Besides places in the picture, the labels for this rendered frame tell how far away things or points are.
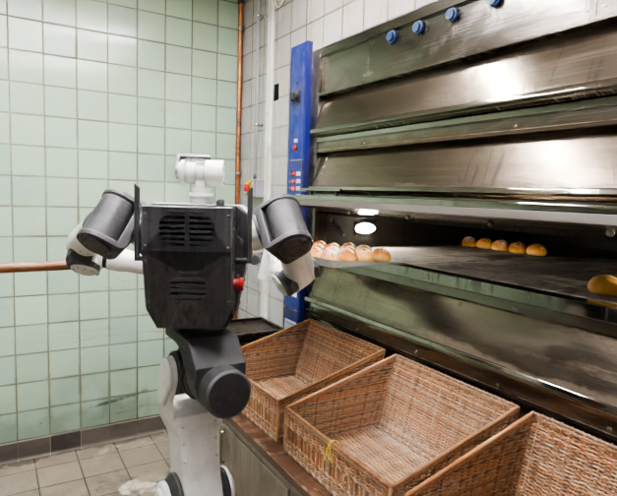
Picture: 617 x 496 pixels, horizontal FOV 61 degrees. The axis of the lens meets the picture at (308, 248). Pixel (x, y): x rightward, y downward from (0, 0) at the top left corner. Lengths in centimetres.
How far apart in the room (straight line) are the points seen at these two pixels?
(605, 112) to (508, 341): 68
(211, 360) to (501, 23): 129
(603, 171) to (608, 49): 30
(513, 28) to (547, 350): 94
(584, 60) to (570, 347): 75
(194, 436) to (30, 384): 183
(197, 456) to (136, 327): 179
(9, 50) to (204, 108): 100
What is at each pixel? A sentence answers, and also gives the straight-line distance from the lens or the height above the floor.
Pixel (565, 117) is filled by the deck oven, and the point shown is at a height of 166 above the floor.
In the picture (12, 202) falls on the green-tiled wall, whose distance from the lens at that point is 303.
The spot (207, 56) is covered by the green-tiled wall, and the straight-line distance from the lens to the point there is 331.
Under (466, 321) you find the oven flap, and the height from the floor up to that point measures 104.
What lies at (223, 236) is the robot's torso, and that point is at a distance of 118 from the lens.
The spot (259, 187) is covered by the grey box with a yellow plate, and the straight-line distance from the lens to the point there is 297.
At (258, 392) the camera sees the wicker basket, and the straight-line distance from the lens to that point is 201.
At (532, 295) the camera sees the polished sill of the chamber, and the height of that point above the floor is 117.
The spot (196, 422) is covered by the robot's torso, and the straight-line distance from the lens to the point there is 147.
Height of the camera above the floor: 143
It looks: 6 degrees down
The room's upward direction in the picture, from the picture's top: 2 degrees clockwise
